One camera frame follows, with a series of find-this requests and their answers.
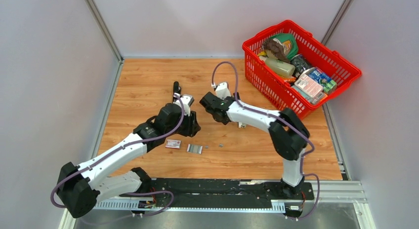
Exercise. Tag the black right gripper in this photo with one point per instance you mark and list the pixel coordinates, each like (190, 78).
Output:
(236, 95)

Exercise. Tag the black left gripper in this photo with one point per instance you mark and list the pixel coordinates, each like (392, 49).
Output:
(192, 126)

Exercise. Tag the grey white stapler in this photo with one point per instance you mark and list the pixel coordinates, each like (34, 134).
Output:
(242, 125)

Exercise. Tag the black stapler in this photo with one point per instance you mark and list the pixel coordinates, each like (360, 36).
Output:
(176, 91)

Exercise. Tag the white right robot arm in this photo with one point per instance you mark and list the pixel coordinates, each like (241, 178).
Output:
(289, 135)

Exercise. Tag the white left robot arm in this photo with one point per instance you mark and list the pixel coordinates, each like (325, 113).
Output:
(81, 186)

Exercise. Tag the white red staple box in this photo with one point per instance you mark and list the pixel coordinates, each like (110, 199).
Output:
(173, 144)

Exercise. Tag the pale plastic bottle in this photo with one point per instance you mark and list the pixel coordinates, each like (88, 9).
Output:
(279, 67)

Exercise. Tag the dark foil packet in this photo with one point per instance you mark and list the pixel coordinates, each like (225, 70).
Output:
(301, 64)

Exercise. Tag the pink packaged item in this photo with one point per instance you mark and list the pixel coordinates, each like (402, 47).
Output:
(309, 86)

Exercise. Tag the green brown snack bag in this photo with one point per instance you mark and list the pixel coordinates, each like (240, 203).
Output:
(282, 46)

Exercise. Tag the red plastic basket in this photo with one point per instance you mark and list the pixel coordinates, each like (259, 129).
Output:
(280, 94)

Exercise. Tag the blue green packaged item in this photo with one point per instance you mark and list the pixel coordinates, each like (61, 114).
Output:
(328, 84)

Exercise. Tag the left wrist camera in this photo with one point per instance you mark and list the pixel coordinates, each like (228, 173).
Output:
(184, 101)

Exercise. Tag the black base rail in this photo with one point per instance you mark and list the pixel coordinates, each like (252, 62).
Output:
(227, 193)

